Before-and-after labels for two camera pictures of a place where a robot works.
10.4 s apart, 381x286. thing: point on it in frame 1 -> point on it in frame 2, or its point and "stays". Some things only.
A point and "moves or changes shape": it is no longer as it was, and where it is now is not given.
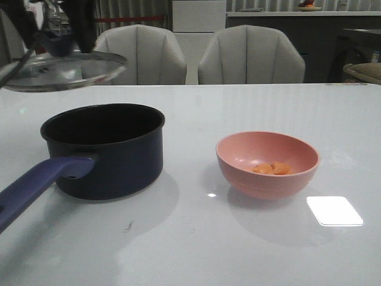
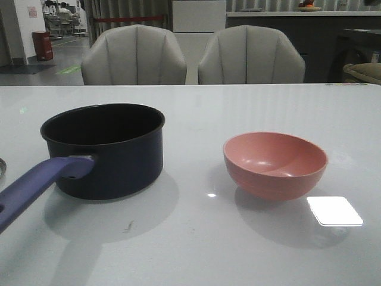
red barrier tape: [128, 18] stays
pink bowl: [238, 153] moves or changes shape
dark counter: [328, 40] stays
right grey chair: [249, 54] stays
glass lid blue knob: [56, 65] -> [3, 167]
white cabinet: [194, 24] stays
